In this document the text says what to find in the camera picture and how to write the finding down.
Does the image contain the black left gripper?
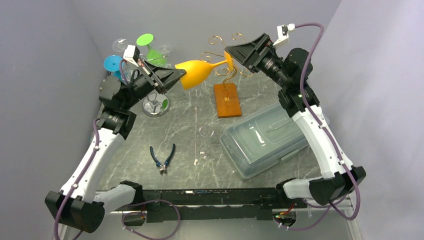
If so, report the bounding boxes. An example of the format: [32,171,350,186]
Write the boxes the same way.
[121,59,186,111]

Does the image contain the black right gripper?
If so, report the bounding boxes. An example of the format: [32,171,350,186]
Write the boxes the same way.
[225,33,292,89]

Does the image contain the orange frosted wine glass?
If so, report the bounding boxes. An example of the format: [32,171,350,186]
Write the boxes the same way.
[175,51,234,90]

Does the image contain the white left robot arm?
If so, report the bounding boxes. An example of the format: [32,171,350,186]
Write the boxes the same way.
[44,62,187,238]

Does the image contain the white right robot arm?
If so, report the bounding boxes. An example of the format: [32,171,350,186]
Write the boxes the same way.
[224,33,366,208]

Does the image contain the green wine glass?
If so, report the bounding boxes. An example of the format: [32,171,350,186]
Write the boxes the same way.
[136,33,168,67]

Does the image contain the blue wine glass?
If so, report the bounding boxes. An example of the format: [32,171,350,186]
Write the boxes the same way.
[103,55,123,81]

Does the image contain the clear plastic storage box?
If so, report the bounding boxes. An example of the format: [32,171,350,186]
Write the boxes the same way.
[219,103,309,179]

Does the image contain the chrome wire glass rack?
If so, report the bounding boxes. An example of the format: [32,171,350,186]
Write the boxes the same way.
[119,39,172,118]

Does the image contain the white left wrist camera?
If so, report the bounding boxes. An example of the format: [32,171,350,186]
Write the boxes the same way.
[122,44,140,68]

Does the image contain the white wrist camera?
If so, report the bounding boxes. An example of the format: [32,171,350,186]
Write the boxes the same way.
[273,23,296,49]
[122,44,140,68]

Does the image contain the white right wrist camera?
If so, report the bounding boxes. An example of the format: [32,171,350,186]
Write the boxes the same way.
[273,23,296,49]

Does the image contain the gold wire glass rack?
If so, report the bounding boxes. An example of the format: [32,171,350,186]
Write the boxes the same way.
[200,33,253,119]

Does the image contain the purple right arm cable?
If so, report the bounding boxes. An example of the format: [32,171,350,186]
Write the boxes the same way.
[273,22,362,232]

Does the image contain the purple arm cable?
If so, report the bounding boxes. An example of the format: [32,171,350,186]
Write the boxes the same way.
[273,22,362,232]
[52,59,181,240]

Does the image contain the blue handled pliers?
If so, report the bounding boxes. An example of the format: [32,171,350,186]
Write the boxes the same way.
[149,143,177,175]

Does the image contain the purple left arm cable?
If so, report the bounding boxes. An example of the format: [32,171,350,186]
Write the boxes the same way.
[52,59,181,240]

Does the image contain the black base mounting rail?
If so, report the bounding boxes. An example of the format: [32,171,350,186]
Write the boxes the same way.
[119,187,307,223]

